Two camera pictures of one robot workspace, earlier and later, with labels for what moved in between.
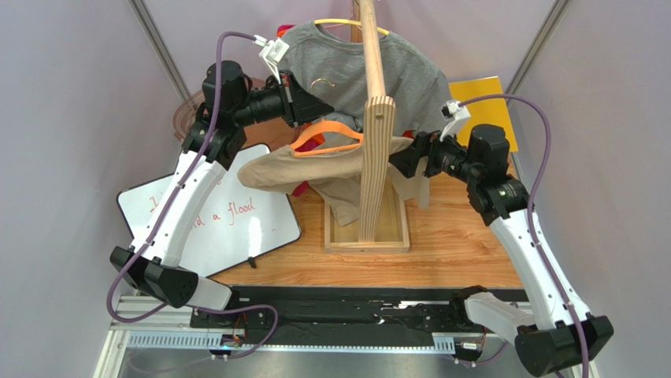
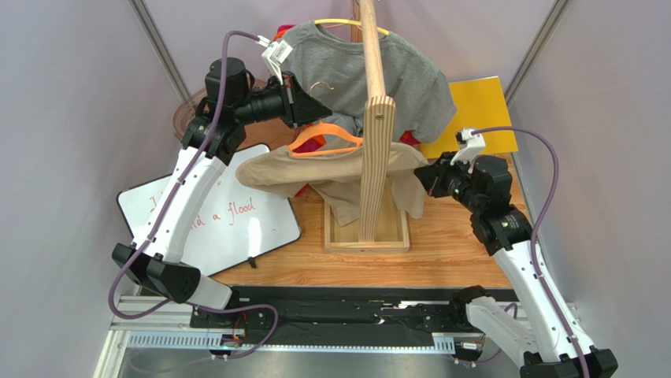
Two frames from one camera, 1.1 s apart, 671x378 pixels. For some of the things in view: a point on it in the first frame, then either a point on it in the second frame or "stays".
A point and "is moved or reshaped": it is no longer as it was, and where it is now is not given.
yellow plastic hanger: (346, 21) stays
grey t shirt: (333, 68) stays
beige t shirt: (335, 176) is moved or reshaped
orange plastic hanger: (326, 126) stays
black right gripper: (428, 155) to (424, 179)
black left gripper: (298, 106) stays
